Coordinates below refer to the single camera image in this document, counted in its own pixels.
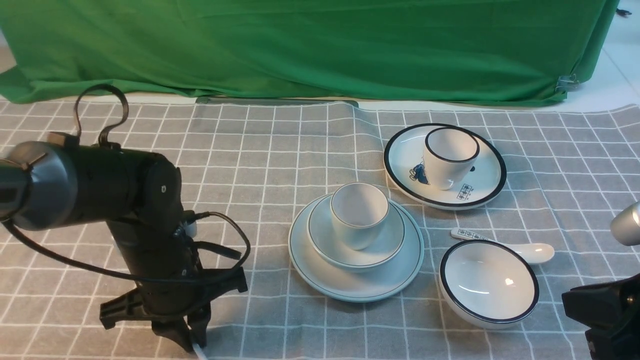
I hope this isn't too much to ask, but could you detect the white black-rimmed cup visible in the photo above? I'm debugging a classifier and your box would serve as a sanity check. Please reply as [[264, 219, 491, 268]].
[[422, 126, 480, 191]]

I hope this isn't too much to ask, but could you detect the grey checked tablecloth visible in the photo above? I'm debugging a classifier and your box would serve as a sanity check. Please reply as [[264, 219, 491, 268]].
[[0, 102, 640, 360]]

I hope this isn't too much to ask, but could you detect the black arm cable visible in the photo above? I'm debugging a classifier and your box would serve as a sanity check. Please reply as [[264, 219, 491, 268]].
[[2, 84, 252, 288]]

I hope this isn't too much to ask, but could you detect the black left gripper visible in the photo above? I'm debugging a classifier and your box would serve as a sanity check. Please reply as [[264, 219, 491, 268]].
[[99, 212, 249, 353]]

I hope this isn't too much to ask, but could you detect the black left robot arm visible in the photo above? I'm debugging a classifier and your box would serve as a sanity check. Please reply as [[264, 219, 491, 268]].
[[1, 132, 250, 353]]

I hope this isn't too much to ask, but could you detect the pale blue ceramic cup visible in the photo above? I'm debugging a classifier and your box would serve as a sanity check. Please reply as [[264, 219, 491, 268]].
[[329, 182, 390, 251]]

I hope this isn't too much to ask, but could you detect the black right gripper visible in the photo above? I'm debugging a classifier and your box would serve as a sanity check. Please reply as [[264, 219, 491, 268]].
[[561, 275, 640, 360]]

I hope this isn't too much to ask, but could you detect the white patterned ceramic spoon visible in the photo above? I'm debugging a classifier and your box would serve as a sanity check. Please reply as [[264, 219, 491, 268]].
[[450, 227, 556, 265]]

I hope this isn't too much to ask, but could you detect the pale blue ceramic bowl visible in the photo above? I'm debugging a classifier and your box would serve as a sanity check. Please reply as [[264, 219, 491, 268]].
[[307, 195, 406, 272]]

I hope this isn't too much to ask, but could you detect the white black-rimmed plate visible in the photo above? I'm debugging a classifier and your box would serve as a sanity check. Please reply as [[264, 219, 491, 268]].
[[383, 123, 508, 211]]

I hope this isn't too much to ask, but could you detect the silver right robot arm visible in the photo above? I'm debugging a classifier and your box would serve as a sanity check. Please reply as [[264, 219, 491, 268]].
[[185, 202, 640, 360]]

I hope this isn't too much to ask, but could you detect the pale blue ceramic spoon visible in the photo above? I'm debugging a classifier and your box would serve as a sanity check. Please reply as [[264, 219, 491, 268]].
[[192, 342, 208, 360]]

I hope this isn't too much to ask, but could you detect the green backdrop cloth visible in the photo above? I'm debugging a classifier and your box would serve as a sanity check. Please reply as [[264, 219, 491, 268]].
[[1, 0, 618, 107]]

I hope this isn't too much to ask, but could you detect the white black-rimmed bowl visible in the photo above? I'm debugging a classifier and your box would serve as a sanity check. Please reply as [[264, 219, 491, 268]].
[[438, 240, 540, 330]]

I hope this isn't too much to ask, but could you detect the metal binder clip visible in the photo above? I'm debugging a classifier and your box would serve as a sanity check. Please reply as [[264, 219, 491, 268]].
[[555, 73, 581, 92]]

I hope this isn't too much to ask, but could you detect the pale blue ceramic plate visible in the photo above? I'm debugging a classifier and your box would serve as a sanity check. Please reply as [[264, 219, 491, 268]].
[[288, 194, 425, 303]]

